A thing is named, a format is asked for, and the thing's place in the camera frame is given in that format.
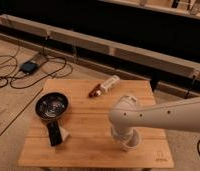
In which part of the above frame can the long wooden beam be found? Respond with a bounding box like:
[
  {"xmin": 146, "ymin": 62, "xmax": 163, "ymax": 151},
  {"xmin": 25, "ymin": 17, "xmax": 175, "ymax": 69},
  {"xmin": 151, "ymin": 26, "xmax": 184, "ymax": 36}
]
[{"xmin": 0, "ymin": 14, "xmax": 200, "ymax": 81}]

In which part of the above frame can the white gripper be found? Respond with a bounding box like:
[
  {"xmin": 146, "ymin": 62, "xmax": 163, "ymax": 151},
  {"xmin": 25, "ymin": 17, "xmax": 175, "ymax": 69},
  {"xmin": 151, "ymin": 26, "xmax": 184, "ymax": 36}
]
[{"xmin": 111, "ymin": 126, "xmax": 133, "ymax": 145}]

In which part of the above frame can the wooden table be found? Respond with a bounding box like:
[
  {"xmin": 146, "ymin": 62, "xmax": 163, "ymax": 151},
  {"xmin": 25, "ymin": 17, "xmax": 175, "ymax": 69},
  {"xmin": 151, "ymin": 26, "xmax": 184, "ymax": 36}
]
[{"xmin": 18, "ymin": 79, "xmax": 174, "ymax": 168}]

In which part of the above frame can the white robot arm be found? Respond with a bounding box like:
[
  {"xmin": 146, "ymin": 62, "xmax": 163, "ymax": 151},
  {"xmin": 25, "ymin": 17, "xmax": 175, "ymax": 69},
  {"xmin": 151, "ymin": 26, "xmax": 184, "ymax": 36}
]
[{"xmin": 108, "ymin": 95, "xmax": 200, "ymax": 145}]

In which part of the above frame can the white bottle with red cap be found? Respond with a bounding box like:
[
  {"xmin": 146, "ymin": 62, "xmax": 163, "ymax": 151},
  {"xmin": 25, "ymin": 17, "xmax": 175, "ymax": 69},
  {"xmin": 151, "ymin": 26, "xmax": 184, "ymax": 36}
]
[{"xmin": 88, "ymin": 75, "xmax": 120, "ymax": 98}]

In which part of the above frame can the black frying pan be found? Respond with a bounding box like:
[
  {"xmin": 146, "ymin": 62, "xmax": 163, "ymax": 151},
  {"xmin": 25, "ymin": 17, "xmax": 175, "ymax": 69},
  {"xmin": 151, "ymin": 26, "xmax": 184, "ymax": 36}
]
[{"xmin": 35, "ymin": 92, "xmax": 69, "ymax": 146}]

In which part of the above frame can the blue power adapter box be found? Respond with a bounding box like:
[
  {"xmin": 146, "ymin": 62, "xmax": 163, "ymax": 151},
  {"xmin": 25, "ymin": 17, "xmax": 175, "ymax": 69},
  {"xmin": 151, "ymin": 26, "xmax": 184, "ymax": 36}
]
[{"xmin": 20, "ymin": 61, "xmax": 38, "ymax": 74}]

